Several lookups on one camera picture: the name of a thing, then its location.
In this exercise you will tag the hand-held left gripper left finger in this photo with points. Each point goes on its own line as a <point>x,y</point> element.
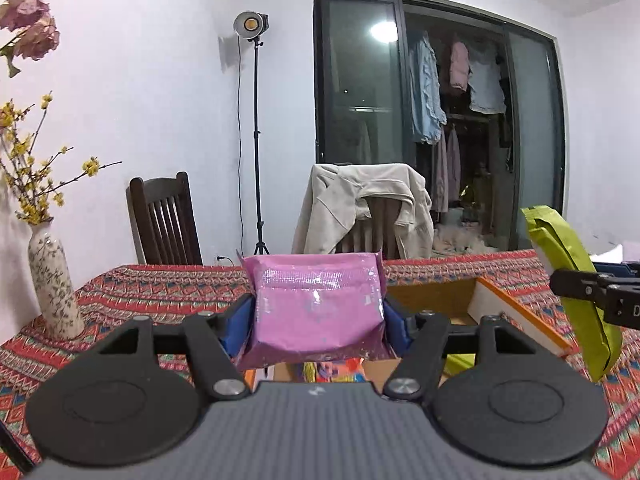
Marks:
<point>237,329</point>

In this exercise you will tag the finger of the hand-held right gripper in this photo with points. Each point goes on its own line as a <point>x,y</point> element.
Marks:
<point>575,285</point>
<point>612,267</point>

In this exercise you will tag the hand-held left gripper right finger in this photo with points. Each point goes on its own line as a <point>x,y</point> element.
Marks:
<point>397,329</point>

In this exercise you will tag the cardboard box with orange edge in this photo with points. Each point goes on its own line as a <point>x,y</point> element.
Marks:
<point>430,300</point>

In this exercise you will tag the green snack packet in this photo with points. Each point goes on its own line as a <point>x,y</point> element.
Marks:
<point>555,240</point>

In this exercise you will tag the pink snack packet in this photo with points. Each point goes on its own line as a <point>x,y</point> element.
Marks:
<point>315,305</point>

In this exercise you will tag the white tissue paper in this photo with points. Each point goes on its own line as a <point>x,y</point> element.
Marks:
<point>627,252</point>

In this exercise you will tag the yellow-green snack packet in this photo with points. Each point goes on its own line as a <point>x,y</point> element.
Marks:
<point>457,363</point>

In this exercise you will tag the colourful snack packet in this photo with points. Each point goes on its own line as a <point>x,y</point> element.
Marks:
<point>330,370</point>

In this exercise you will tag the red patterned tablecloth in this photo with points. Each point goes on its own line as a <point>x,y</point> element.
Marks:
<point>150,290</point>

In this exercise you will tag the dark wooden chair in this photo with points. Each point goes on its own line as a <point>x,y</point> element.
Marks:
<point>165,225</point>
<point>375,232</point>

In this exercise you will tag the white fluffy heap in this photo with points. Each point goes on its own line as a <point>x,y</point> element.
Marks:
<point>460,240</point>

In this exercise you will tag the beige jacket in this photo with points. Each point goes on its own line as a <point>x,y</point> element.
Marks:
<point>330,205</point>

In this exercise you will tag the dark hanging garment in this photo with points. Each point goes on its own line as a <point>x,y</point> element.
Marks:
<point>506,140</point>

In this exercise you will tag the mauve hanging garments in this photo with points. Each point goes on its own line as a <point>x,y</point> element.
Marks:
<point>447,170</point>

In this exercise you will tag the black light stand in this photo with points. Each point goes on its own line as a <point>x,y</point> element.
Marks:
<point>258,160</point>

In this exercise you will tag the floral ceramic vase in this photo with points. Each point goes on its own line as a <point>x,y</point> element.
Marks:
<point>52,285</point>

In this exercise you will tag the pale blue hanging shirt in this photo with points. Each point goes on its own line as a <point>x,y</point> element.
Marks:
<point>486,85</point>

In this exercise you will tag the blue denim shirt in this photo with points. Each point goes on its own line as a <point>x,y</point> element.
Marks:
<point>425,95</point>

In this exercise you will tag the pink hanging garment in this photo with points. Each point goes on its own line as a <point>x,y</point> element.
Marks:
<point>459,67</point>

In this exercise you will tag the sliding glass door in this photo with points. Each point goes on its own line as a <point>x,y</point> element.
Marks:
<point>360,85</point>

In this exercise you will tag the yellow flower branches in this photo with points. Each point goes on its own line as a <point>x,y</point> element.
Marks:
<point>30,175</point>

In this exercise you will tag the studio light head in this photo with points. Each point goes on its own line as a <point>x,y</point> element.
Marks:
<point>250,25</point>

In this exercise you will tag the pink artificial flowers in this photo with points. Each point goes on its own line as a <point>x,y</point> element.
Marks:
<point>32,20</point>

